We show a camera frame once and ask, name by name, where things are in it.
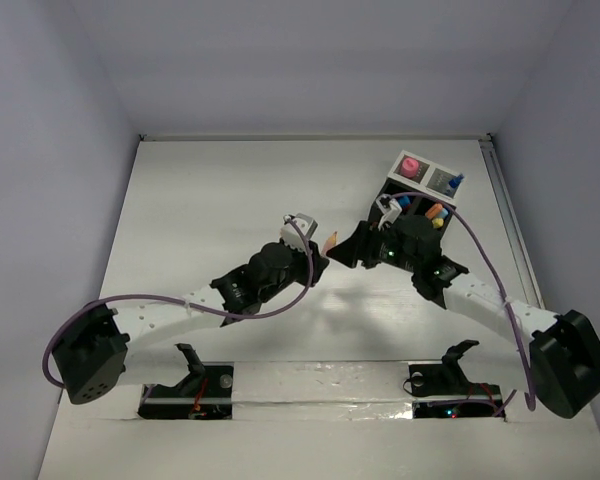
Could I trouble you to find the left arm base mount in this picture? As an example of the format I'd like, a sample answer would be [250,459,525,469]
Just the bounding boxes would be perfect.
[137,343,234,420]

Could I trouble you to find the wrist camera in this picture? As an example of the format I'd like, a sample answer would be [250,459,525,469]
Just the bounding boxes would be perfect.
[280,213,318,251]
[375,194,403,230]

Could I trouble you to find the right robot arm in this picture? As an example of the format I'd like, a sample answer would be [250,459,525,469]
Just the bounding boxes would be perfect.
[326,216,600,419]

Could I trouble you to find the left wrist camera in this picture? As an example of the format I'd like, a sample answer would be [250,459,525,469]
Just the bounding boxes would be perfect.
[280,213,318,251]

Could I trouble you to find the orange tip clear marker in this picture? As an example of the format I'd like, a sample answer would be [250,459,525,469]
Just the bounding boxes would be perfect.
[425,203,444,220]

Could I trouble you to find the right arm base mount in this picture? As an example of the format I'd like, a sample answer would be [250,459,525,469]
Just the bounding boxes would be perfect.
[402,340,506,420]

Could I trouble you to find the red orange marker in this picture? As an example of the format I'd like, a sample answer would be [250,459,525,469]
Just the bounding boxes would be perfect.
[321,231,338,257]

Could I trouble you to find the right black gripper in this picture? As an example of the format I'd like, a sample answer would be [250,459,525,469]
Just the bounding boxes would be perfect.
[325,220,420,273]

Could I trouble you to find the black and white organizer box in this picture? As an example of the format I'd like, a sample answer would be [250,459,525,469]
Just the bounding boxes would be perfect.
[368,150,465,234]

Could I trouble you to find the pink cap marker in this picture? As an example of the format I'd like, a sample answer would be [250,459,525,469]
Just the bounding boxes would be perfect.
[398,156,420,179]

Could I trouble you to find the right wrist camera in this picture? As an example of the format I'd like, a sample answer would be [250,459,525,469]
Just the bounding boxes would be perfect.
[375,194,403,230]

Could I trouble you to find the clear blue cap bottle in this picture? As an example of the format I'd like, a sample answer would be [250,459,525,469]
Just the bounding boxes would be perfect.
[445,174,464,198]

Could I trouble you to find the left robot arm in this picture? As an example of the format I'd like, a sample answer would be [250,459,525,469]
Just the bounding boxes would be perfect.
[42,241,329,405]

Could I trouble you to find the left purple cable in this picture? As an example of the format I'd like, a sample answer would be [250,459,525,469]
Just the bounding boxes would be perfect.
[42,215,316,390]

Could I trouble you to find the aluminium rail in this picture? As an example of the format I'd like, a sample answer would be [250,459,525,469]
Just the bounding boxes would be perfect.
[478,133,561,355]

